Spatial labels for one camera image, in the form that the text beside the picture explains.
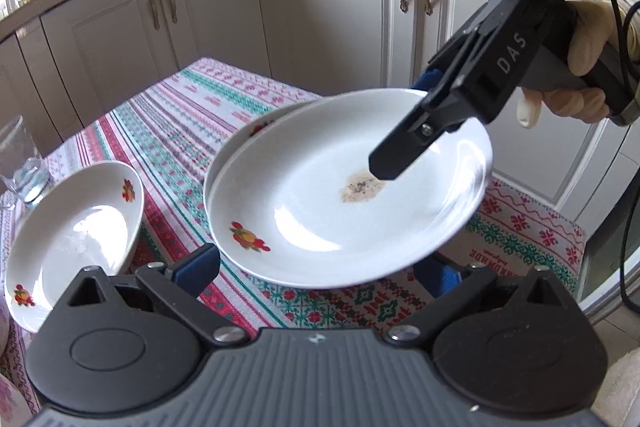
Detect striped patterned tablecloth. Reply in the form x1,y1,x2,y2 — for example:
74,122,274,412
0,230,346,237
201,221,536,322
0,57,587,418

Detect white oven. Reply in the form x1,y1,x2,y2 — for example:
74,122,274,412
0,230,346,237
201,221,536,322
575,187,640,328

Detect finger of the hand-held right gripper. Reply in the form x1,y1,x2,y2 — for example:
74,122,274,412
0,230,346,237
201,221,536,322
369,24,489,182
409,66,452,96

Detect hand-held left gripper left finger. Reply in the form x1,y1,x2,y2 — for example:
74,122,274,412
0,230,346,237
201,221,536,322
66,243,242,350

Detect white fruit-print plate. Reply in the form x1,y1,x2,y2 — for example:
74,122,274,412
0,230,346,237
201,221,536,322
231,99,321,152
204,88,495,292
4,161,146,334

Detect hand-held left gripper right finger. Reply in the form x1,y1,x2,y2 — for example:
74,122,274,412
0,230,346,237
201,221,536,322
384,256,574,349

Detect person's right forearm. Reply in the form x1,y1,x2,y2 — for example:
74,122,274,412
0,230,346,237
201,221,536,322
619,0,640,58

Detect black cable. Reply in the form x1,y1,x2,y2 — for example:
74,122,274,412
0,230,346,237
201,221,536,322
611,0,640,310

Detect clear glass mug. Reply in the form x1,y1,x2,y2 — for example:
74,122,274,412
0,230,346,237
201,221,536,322
0,114,51,210

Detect white kitchen cabinets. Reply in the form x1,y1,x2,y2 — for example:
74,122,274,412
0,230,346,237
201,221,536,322
0,0,640,323

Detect person's right hand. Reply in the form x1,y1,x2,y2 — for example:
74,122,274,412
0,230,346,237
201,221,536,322
517,0,627,128

